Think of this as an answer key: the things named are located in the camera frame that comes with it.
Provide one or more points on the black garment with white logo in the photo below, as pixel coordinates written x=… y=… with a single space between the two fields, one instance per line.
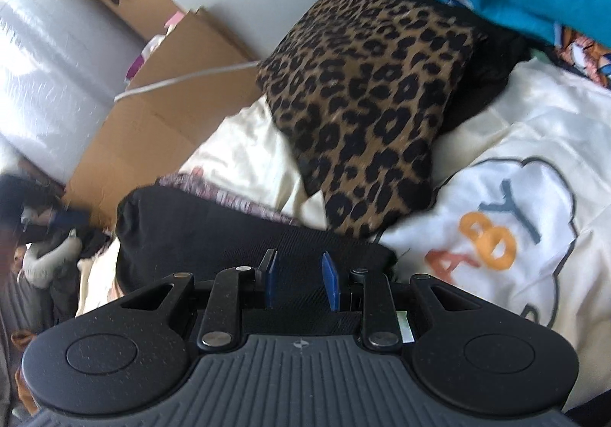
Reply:
x=215 y=236

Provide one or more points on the white purple refill pouch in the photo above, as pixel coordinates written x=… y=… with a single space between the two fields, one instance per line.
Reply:
x=152 y=42

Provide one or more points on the flat cardboard sheet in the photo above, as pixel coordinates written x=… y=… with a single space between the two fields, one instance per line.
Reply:
x=157 y=131

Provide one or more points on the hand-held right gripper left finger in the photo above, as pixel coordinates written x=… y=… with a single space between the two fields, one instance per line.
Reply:
x=270 y=279

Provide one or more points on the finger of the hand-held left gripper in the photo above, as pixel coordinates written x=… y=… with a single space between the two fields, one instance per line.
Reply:
x=69 y=219

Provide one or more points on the grey neck pillow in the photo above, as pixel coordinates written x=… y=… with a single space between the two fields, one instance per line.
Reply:
x=45 y=264

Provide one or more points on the leopard print garment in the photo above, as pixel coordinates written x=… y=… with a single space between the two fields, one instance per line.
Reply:
x=363 y=97

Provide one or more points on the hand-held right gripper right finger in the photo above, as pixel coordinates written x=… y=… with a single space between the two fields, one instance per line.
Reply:
x=331 y=284

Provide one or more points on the black folded cloth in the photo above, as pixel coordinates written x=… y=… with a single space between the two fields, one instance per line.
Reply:
x=496 y=64

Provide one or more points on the cream bear print bed sheet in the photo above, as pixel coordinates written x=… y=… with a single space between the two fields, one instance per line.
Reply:
x=525 y=121

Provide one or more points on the grey plastic wrapped panel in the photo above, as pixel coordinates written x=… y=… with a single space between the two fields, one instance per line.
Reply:
x=57 y=73

